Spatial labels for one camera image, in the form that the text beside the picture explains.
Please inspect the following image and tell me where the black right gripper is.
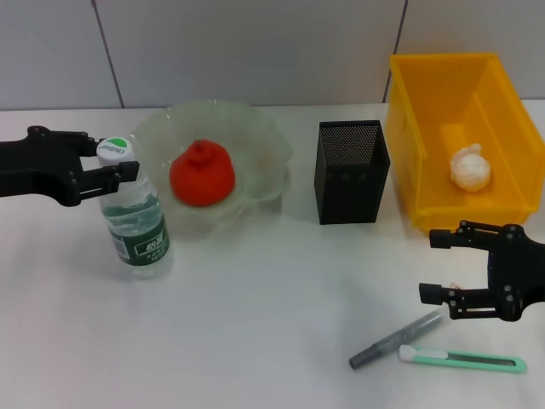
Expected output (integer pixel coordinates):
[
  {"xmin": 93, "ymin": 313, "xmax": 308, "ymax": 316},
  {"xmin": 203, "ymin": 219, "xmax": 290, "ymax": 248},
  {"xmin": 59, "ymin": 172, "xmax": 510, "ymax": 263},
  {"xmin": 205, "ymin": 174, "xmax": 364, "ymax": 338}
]
[{"xmin": 418, "ymin": 219, "xmax": 545, "ymax": 324}]

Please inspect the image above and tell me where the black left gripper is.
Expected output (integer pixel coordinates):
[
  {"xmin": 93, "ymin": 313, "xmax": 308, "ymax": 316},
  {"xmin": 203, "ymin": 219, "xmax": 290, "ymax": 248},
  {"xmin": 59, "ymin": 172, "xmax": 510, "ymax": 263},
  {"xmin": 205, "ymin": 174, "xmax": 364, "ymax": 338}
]
[{"xmin": 0, "ymin": 125, "xmax": 141, "ymax": 209}]

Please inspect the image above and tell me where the water bottle with green label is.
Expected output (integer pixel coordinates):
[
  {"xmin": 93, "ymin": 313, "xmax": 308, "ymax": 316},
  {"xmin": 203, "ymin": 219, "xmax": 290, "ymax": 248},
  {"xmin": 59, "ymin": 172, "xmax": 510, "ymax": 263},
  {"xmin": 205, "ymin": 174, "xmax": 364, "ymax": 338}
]
[{"xmin": 95, "ymin": 135, "xmax": 172, "ymax": 281}]

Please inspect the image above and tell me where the green utility knife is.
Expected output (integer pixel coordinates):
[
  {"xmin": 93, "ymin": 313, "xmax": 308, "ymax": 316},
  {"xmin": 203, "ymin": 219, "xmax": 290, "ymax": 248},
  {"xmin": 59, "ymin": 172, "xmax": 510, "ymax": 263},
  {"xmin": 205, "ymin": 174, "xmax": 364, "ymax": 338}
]
[{"xmin": 398, "ymin": 343, "xmax": 529, "ymax": 375}]

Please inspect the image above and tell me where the white paper ball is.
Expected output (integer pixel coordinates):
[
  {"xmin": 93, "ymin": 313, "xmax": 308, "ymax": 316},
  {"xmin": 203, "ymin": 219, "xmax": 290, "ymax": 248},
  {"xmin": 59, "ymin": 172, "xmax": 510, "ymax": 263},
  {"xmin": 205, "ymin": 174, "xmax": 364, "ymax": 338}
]
[{"xmin": 449, "ymin": 142, "xmax": 494, "ymax": 193}]

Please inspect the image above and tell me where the orange fruit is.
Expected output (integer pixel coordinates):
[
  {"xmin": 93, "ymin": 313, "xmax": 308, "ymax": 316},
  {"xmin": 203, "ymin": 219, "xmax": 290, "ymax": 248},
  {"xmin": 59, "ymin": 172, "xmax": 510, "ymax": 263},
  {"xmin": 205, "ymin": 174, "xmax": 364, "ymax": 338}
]
[{"xmin": 169, "ymin": 138, "xmax": 237, "ymax": 209}]

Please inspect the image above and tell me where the grey marker pen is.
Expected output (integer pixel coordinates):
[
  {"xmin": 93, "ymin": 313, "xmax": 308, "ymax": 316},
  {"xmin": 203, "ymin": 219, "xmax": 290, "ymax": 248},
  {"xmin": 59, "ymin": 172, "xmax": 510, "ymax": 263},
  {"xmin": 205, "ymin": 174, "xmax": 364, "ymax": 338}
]
[{"xmin": 348, "ymin": 309, "xmax": 445, "ymax": 371}]

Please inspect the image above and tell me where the black mesh pen holder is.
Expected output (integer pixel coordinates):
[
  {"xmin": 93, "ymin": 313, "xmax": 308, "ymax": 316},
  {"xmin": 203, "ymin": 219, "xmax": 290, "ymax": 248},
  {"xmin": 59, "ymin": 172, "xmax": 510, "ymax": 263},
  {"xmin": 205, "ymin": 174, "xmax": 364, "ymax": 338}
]
[{"xmin": 313, "ymin": 119, "xmax": 392, "ymax": 226}]

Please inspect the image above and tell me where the clear glass fruit plate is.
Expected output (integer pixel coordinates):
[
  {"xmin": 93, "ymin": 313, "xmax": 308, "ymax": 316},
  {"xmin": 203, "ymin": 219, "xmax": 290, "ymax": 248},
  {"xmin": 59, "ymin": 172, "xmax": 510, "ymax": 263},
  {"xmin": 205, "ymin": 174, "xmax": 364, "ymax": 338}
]
[{"xmin": 126, "ymin": 98, "xmax": 295, "ymax": 239}]

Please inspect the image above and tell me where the yellow plastic storage bin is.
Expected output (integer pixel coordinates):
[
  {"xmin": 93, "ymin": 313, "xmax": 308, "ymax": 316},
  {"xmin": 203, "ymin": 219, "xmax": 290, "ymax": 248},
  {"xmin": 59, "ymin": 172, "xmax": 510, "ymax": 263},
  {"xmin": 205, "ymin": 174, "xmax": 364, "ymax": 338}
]
[{"xmin": 386, "ymin": 51, "xmax": 545, "ymax": 238}]

